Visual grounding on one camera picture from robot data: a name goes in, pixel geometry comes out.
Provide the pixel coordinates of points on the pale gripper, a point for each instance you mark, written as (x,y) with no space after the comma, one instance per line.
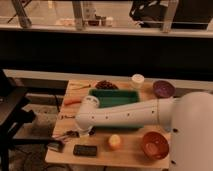
(84,132)

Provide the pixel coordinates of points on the black handled brush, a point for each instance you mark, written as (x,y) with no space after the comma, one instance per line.
(68,138)

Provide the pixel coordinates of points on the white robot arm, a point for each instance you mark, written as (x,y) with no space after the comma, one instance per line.
(190,118)

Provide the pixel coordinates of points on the red bowl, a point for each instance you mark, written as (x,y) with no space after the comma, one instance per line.
(154,145)

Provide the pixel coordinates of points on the purple bowl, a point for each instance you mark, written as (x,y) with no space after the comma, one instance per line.
(163,89)

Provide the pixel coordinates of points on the black rectangular sponge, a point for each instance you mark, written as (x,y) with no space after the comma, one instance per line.
(85,150)

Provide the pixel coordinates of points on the metal spoon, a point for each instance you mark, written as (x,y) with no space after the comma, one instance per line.
(66,117)

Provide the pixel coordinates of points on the yellow apple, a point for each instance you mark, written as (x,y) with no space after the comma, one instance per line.
(114,142)

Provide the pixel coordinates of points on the green plastic tray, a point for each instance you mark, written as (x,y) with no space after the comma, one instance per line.
(111,98)

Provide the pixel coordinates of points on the yellow banana peeler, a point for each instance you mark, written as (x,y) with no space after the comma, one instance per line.
(79,86)

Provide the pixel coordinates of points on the white plastic cup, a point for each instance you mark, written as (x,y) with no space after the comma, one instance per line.
(137,81)

